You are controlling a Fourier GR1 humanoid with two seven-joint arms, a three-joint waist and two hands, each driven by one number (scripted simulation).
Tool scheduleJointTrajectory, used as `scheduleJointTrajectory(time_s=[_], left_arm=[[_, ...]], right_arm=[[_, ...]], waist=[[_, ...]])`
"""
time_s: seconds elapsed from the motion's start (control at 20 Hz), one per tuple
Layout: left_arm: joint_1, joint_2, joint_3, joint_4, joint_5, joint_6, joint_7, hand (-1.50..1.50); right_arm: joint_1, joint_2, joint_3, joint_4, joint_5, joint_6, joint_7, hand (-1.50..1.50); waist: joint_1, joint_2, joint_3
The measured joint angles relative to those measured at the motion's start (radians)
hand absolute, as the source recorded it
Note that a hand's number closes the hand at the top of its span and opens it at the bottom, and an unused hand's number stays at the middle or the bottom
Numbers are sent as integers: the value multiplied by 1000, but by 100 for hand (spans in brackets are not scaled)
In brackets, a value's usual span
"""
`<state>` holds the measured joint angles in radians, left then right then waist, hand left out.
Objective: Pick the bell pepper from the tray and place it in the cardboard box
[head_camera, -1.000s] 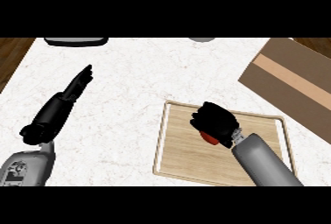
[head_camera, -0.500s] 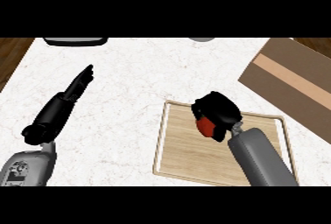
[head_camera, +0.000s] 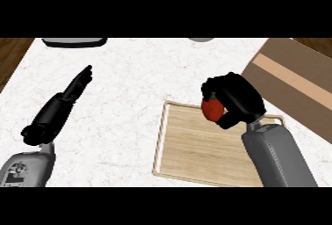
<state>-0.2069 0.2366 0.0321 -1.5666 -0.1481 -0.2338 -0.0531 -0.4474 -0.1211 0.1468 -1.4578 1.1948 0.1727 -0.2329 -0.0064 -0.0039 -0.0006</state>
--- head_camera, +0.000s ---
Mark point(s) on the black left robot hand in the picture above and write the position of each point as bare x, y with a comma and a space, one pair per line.
53, 112

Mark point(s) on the brown cardboard box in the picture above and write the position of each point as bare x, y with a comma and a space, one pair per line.
294, 85

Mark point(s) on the red bell pepper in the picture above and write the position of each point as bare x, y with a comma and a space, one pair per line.
211, 110

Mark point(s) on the pale wooden tray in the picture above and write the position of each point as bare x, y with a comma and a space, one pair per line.
202, 152

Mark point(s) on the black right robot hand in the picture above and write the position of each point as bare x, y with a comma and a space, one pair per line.
239, 98

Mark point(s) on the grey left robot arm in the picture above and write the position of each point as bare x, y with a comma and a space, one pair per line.
28, 170

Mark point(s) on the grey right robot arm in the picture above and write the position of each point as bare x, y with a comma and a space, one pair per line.
276, 156

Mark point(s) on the grey round object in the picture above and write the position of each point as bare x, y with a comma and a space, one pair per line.
201, 39

